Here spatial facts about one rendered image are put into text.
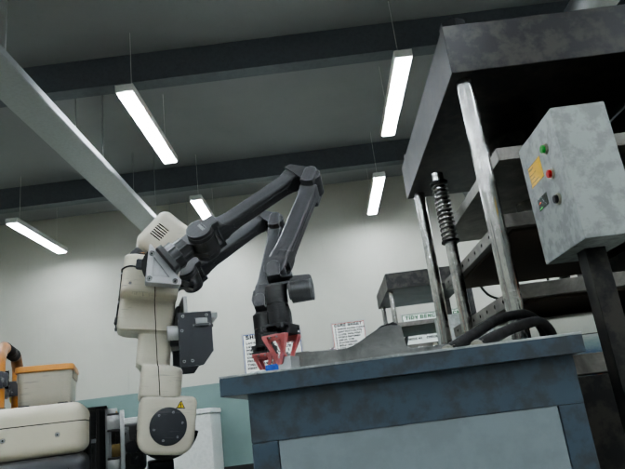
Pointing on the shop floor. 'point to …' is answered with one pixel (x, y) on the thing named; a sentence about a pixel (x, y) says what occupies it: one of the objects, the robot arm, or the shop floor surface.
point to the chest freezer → (211, 435)
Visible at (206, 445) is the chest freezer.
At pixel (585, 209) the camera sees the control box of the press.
